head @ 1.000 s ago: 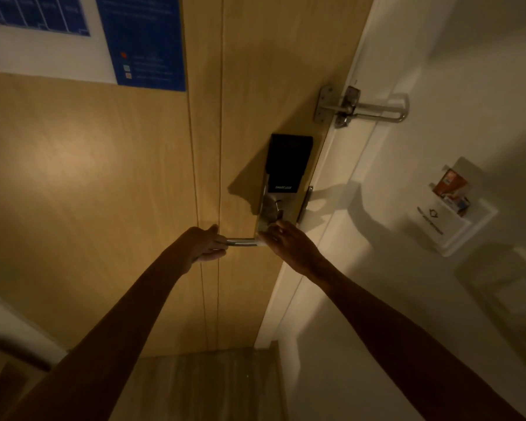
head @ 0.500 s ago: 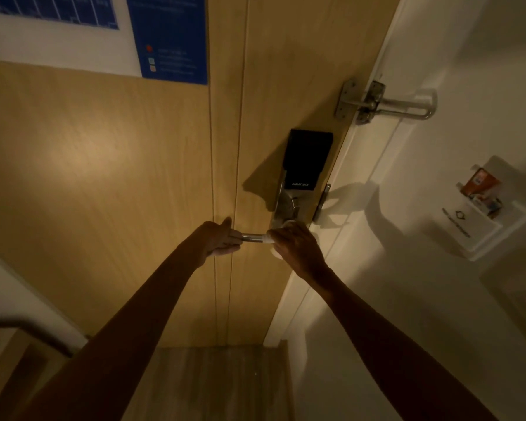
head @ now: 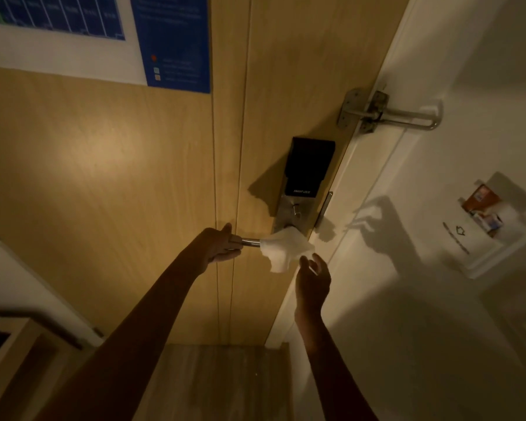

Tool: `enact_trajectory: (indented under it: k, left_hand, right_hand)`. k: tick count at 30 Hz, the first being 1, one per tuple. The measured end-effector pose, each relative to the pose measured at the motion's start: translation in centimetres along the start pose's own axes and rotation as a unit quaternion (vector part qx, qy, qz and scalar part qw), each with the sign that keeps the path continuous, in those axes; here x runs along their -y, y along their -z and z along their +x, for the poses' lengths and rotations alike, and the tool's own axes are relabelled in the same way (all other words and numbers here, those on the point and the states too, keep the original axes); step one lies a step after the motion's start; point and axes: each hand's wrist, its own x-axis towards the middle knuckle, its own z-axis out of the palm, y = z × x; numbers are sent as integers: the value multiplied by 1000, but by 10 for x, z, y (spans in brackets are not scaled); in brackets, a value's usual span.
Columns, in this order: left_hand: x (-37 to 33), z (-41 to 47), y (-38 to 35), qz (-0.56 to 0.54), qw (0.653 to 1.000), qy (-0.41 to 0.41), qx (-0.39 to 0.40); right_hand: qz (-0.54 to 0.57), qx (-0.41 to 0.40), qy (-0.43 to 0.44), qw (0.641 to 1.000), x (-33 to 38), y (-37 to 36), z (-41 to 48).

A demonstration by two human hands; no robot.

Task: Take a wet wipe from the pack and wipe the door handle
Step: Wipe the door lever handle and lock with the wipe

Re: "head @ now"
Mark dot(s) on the blue white floor plan poster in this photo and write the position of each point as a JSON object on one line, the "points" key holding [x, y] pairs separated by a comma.
{"points": [[70, 61]]}

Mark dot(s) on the black silver door lock body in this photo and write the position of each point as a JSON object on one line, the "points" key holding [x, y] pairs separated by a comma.
{"points": [[311, 164]]}

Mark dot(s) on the silver door guard latch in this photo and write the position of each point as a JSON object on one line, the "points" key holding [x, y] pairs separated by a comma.
{"points": [[407, 118]]}

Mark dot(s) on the person's left hand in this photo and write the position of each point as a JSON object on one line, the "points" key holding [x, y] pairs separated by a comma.
{"points": [[212, 249]]}

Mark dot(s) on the person's right hand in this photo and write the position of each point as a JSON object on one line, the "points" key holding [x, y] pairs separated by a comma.
{"points": [[312, 289]]}

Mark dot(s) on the person's left forearm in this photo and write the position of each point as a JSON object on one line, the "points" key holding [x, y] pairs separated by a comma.
{"points": [[122, 346]]}

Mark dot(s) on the white wet wipe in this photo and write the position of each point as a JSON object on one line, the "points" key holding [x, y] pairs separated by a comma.
{"points": [[287, 249]]}

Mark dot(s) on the white key card holder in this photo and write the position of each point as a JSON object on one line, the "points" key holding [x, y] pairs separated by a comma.
{"points": [[482, 254]]}

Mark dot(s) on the person's right forearm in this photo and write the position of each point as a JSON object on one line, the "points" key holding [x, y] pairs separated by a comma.
{"points": [[333, 372]]}

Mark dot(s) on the wooden side table black top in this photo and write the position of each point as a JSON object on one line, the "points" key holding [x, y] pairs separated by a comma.
{"points": [[17, 359]]}

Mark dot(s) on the light wooden door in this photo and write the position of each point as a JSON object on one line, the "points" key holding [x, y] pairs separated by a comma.
{"points": [[92, 179]]}

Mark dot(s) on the dark lock edge plate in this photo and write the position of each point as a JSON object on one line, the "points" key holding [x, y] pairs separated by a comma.
{"points": [[323, 210]]}

